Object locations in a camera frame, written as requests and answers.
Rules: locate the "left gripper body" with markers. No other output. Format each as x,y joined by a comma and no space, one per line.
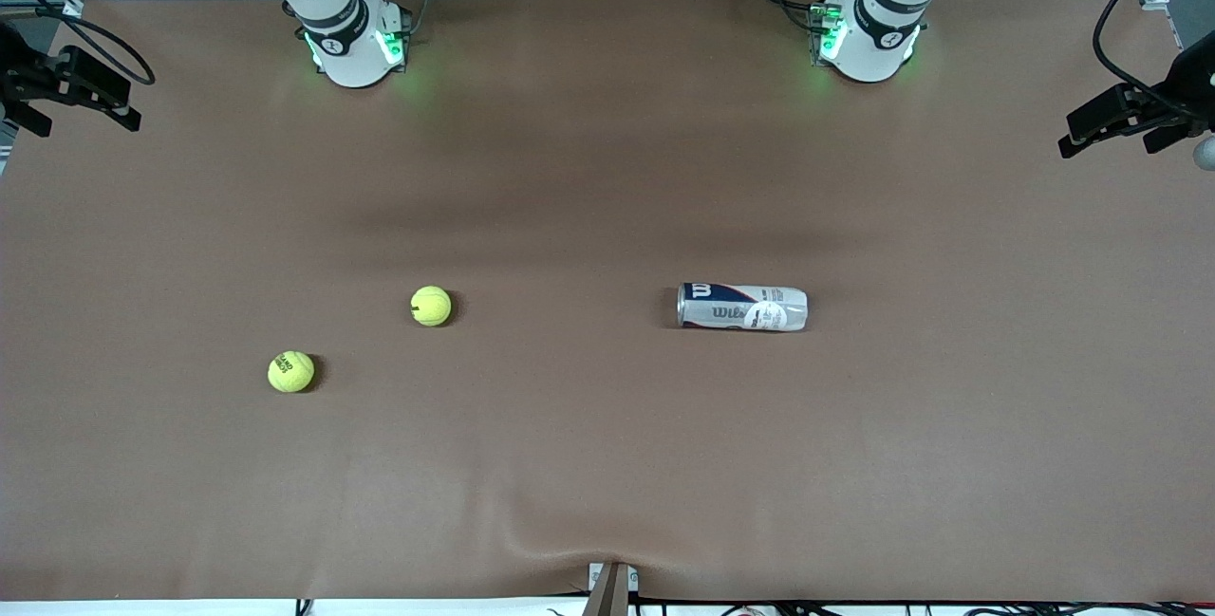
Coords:
1180,100

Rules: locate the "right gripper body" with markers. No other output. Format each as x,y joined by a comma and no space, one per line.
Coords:
21,71

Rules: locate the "yellow tennis ball large print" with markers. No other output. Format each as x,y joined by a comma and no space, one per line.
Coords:
290,371

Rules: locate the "yellow tennis ball small print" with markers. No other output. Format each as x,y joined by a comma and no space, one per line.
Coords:
431,306

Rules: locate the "clear Wilson tennis ball can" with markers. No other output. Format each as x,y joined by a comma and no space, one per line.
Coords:
750,312

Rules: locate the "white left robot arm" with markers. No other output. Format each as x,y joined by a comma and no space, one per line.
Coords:
873,46

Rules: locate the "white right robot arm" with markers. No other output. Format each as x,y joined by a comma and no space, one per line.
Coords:
346,46

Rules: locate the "wooden camera mount post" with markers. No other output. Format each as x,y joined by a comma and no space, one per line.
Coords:
609,589

